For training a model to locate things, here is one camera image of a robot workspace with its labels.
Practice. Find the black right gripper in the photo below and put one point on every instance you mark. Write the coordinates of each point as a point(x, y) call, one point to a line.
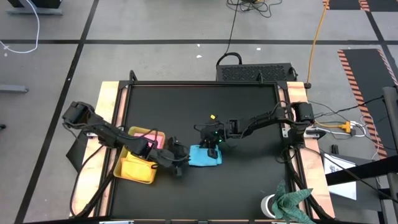
point(213, 132)

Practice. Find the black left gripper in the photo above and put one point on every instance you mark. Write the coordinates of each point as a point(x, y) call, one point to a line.
point(172, 155)

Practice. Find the blue microfiber towel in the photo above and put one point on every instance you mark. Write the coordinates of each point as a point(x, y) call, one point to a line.
point(199, 157)

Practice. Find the pink microfiber towel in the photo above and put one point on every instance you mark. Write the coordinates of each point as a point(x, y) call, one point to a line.
point(155, 138)

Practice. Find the orange microfiber towel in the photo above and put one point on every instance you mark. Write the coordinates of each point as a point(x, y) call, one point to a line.
point(138, 171)

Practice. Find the translucent yellow plastic bin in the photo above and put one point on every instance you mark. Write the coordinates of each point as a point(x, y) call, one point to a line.
point(119, 172)

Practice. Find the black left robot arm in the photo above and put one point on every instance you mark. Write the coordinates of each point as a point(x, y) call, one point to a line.
point(79, 115)

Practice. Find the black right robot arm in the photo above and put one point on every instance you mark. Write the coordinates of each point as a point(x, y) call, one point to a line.
point(303, 113)

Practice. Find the black clamp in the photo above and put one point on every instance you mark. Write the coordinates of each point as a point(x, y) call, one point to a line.
point(133, 76)
point(259, 77)

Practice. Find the black computer case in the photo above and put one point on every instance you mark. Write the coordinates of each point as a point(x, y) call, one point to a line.
point(255, 72)

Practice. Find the white plant pot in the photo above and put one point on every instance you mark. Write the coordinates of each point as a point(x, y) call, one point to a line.
point(265, 206)

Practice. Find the light wooden board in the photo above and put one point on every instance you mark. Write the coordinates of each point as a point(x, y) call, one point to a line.
point(105, 96)
point(297, 93)

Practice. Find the black flat panel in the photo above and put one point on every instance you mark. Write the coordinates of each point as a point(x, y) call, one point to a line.
point(76, 155)

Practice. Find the green artificial plant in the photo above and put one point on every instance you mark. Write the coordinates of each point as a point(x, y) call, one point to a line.
point(290, 205)

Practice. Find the small black clip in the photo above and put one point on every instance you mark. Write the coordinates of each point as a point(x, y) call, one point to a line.
point(335, 149)

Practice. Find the yellow power plug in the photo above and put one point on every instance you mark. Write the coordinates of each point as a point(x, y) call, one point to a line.
point(345, 126)

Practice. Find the white printed sign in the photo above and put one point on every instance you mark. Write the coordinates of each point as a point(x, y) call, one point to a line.
point(342, 189)

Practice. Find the black beam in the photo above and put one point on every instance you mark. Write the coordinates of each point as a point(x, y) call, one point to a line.
point(357, 171)

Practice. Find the large striped-edge black floor mat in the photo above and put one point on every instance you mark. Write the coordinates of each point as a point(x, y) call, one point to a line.
point(367, 77)

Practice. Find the grey desk foot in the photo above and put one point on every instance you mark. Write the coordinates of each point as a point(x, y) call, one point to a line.
point(12, 89)

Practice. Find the small striped-edge black floor mat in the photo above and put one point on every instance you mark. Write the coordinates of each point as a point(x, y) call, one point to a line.
point(345, 3)

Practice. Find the grey desk base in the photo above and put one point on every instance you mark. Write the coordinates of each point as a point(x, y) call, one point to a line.
point(34, 12)

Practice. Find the black aluminium table frame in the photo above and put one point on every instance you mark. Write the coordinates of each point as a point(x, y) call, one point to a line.
point(202, 83)

